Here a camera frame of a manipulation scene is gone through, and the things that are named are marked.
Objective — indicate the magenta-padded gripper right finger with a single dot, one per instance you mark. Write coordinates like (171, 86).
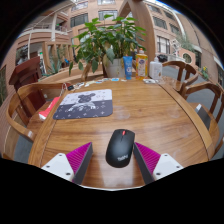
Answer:
(165, 165)

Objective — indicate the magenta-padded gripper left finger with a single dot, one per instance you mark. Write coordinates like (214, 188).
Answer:
(61, 165)

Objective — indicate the black computer mouse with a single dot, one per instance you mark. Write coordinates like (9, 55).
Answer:
(120, 148)

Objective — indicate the grey white printed mouse pad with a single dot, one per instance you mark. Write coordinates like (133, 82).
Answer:
(83, 106)

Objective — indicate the red paper bag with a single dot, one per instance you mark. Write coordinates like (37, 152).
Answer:
(48, 109)

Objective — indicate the wooden armchair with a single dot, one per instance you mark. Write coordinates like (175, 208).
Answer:
(206, 88)
(181, 68)
(20, 123)

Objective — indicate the dark tablet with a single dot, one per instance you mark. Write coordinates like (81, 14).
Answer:
(203, 117)

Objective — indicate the small black key fob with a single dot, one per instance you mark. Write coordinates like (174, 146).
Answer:
(70, 87)

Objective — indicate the white plastic packet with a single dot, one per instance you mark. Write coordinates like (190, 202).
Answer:
(150, 81)

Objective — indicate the white pump bottle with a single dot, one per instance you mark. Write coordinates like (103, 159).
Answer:
(155, 70)

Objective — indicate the spiky green plant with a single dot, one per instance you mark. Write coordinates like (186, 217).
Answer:
(55, 69)

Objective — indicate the blue printed sticker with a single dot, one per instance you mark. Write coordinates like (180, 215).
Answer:
(115, 79)

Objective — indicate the yellow bottle orange cap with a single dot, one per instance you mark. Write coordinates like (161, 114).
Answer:
(141, 66)

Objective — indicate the blue tube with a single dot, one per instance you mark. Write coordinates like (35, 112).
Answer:
(127, 68)

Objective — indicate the dark bust statue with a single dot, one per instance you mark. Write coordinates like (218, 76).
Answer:
(22, 57)

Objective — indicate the green potted plant white pot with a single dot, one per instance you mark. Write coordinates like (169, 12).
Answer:
(113, 40)

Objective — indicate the dark red wooden pedestal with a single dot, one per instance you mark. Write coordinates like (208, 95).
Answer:
(28, 75)

